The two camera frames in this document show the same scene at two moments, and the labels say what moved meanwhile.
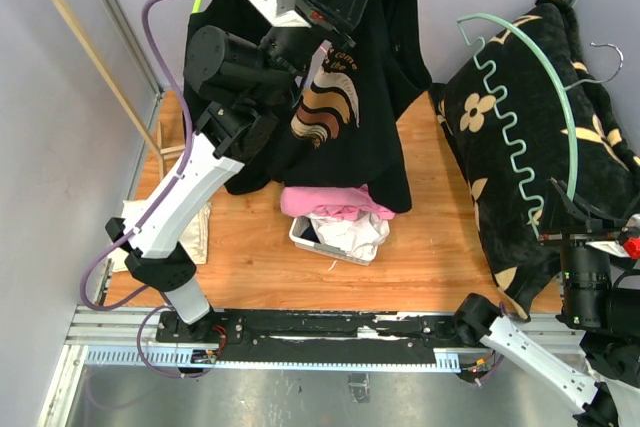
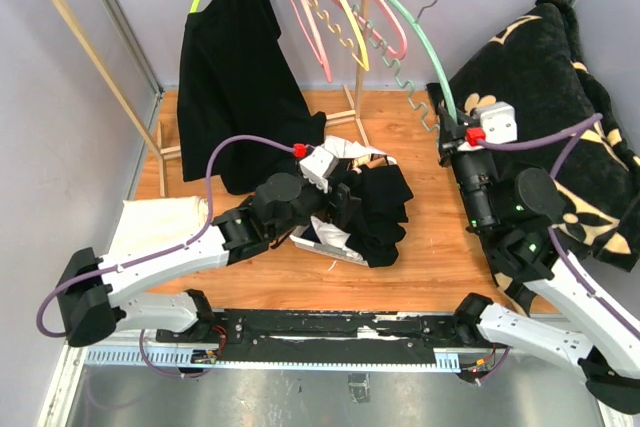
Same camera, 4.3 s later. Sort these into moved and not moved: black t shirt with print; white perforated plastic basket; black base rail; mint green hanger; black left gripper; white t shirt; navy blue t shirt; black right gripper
Moved: mint green hanger; black t shirt with print; white t shirt; black left gripper; black right gripper
Not moved: black base rail; navy blue t shirt; white perforated plastic basket
